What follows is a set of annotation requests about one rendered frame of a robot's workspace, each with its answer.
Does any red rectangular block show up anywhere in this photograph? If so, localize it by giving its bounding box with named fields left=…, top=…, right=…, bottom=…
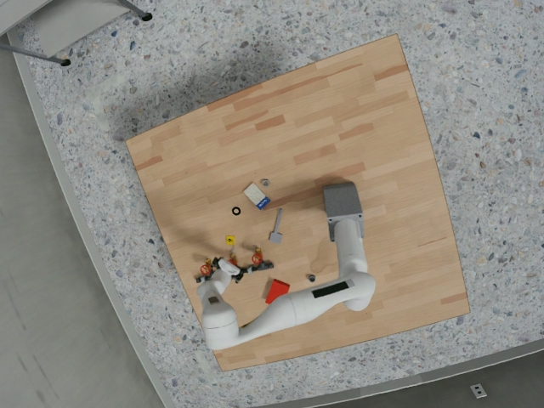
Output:
left=265, top=279, right=290, bottom=304

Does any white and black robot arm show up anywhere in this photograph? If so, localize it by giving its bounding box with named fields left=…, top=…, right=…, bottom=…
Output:
left=196, top=219, right=376, bottom=350

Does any black pipe manifold with grey fittings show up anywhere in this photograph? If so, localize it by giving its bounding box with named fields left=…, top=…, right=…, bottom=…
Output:
left=195, top=248, right=274, bottom=283

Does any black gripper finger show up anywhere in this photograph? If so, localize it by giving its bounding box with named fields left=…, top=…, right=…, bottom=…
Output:
left=211, top=257, right=224, bottom=268
left=233, top=268, right=244, bottom=284

